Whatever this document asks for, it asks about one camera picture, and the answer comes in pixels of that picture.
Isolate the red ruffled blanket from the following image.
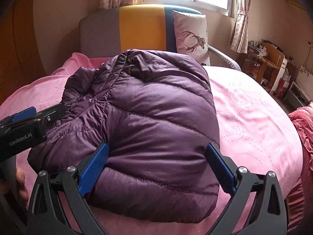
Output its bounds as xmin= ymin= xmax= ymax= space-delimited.
xmin=286 ymin=103 xmax=312 ymax=234

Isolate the white deer print pillow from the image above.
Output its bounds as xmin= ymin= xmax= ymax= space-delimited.
xmin=172 ymin=10 xmax=211 ymax=66

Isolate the right pink curtain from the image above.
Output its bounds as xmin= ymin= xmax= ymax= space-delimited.
xmin=229 ymin=0 xmax=251 ymax=54

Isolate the purple quilted down jacket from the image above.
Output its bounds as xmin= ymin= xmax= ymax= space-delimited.
xmin=28 ymin=49 xmax=220 ymax=223

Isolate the grey yellow blue headboard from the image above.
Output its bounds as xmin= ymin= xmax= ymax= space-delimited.
xmin=78 ymin=4 xmax=204 ymax=57

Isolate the white low cabinet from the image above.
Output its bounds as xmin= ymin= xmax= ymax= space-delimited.
xmin=284 ymin=81 xmax=311 ymax=109

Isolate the grey curved bed rail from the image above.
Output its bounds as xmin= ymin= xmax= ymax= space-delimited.
xmin=208 ymin=45 xmax=241 ymax=71

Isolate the wooden wardrobe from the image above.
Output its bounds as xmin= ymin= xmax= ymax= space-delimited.
xmin=1 ymin=0 xmax=46 ymax=102

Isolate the person's left hand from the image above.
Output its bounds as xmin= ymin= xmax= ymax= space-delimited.
xmin=0 ymin=167 xmax=29 ymax=207

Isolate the pink bed cover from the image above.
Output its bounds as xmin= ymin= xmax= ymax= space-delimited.
xmin=1 ymin=52 xmax=303 ymax=234

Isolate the wooden desk with clutter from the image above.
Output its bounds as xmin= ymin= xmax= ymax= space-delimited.
xmin=239 ymin=40 xmax=296 ymax=94

